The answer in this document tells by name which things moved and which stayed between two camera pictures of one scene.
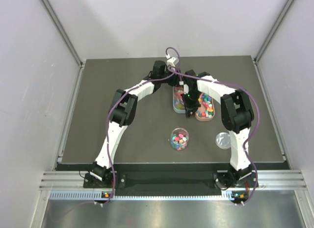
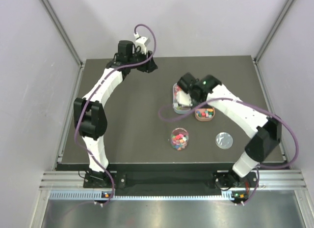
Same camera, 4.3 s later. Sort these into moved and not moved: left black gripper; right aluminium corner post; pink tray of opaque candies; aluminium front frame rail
Moved: left black gripper
Not moved: pink tray of opaque candies; right aluminium corner post; aluminium front frame rail
